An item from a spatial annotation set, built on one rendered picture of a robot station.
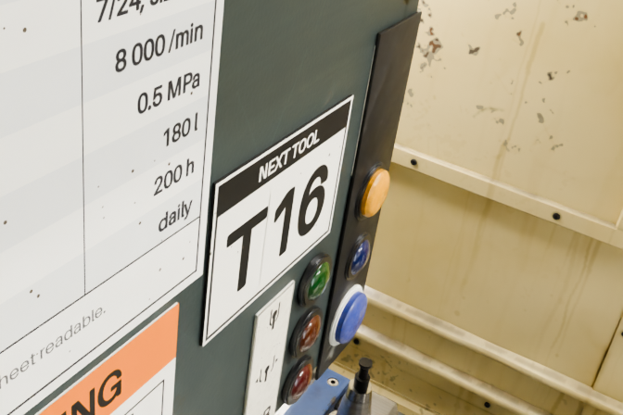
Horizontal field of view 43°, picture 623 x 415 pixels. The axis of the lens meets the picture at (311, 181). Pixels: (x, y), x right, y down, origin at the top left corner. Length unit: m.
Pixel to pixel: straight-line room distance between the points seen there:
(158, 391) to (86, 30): 0.14
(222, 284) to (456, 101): 0.89
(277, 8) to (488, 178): 0.93
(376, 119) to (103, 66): 0.20
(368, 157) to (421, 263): 0.92
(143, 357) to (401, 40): 0.18
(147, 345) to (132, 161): 0.07
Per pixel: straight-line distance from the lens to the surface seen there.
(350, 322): 0.43
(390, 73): 0.37
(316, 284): 0.37
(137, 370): 0.27
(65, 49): 0.19
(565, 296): 1.24
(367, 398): 0.91
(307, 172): 0.32
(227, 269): 0.29
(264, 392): 0.38
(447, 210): 1.23
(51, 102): 0.19
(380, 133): 0.38
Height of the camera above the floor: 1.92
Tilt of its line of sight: 30 degrees down
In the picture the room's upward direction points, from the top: 9 degrees clockwise
